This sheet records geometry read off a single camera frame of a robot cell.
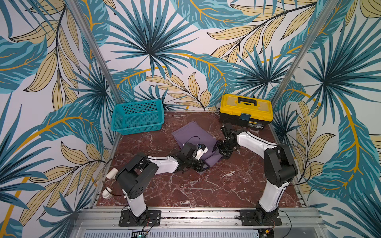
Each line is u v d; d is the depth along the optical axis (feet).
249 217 2.40
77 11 2.23
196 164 2.58
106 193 2.51
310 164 2.64
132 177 1.59
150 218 2.36
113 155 3.17
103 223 2.39
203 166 2.64
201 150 2.67
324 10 2.30
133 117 3.83
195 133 3.53
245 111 3.27
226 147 2.62
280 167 1.62
